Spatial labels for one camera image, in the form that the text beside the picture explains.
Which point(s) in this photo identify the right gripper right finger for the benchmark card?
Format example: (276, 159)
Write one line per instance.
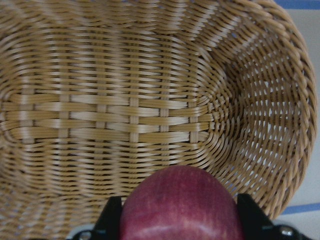
(256, 225)

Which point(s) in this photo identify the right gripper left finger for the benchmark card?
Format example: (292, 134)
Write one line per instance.
(107, 226)

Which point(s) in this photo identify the red apple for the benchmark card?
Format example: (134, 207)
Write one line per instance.
(180, 203)

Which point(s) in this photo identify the oval wicker basket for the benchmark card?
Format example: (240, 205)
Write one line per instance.
(96, 95)

